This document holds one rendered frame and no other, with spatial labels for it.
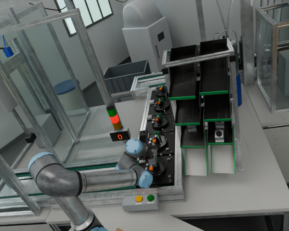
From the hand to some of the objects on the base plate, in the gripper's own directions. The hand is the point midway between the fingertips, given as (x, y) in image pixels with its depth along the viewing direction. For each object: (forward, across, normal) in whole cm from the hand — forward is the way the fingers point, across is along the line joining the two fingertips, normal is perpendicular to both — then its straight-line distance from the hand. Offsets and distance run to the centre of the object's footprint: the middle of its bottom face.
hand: (149, 149), depth 158 cm
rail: (+11, -28, -31) cm, 43 cm away
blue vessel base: (+74, +60, +40) cm, 103 cm away
